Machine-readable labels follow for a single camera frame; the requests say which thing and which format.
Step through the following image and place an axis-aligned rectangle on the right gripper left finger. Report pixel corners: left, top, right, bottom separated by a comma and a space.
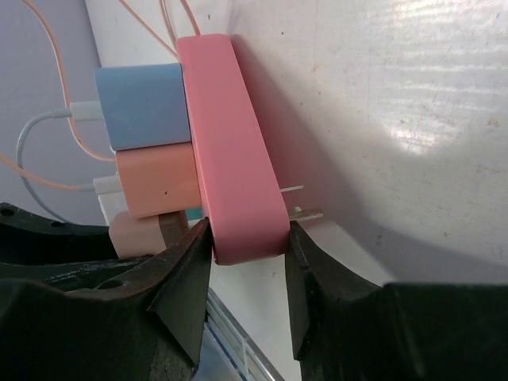
1, 220, 211, 380

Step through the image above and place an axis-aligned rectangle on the pink USB charger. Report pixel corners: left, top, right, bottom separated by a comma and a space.
116, 142, 201, 218

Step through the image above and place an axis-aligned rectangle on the pink triangular power strip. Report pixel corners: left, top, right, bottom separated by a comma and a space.
177, 34, 290, 265

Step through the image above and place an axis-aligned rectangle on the brown small plug adapter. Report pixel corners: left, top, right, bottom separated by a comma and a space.
109, 210, 189, 259

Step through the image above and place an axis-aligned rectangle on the light blue USB charger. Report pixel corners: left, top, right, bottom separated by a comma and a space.
94, 63, 191, 152

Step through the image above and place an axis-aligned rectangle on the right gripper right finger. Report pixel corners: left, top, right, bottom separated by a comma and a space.
285, 222, 507, 380

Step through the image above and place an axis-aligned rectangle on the aluminium rail frame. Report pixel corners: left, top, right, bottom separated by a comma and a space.
206, 288, 284, 381

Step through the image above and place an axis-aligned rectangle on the light blue thin cable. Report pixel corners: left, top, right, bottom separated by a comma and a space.
14, 101, 104, 223

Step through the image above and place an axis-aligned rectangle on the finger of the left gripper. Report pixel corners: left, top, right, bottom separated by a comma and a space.
1, 202, 150, 291

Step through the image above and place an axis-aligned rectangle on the teal power strip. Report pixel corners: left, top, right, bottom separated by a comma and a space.
185, 207, 203, 221

